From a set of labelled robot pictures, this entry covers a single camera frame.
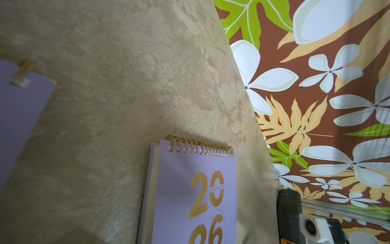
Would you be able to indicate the purple calendar back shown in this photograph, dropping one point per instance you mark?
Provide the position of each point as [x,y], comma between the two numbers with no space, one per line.
[190,194]

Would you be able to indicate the purple calendar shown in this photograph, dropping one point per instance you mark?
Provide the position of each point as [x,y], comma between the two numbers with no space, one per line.
[21,107]
[190,194]

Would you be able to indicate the black tool case orange latch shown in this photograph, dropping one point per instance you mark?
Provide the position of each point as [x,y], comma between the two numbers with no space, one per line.
[289,207]

